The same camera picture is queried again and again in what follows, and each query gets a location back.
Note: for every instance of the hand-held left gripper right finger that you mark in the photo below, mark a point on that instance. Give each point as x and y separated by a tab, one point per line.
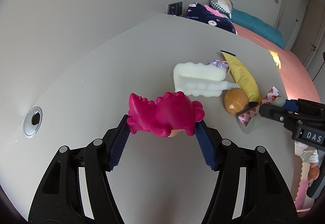
205	147

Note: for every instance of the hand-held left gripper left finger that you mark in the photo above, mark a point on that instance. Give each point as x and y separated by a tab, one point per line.
118	147

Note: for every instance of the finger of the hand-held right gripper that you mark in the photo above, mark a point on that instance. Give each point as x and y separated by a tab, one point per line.
290	104
274	113

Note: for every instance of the grey packet with red print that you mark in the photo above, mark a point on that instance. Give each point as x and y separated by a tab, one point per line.
254	122

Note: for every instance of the pink dinosaur toy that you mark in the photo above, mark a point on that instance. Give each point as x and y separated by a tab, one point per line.
167	112

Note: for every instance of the pink bed sheet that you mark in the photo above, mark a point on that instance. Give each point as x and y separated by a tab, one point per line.
297	71

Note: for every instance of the orange round toy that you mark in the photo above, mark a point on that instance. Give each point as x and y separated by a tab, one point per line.
236	100

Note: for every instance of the yellow snack packet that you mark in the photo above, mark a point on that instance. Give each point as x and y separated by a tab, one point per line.
243	76

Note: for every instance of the white wavy sponge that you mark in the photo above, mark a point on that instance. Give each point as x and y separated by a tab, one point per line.
198	79

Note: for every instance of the teal pillow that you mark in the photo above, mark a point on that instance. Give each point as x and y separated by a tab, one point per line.
256	24

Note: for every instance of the white door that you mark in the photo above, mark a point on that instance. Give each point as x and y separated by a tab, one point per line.
294	3

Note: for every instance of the pink blanket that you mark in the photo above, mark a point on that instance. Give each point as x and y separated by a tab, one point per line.
213	11

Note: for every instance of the navy printed blanket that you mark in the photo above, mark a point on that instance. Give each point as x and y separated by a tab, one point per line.
203	17

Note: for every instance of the checked pillow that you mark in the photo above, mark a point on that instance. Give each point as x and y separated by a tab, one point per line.
221	4

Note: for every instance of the black wall panel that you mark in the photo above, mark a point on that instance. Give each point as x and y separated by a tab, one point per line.
175	8

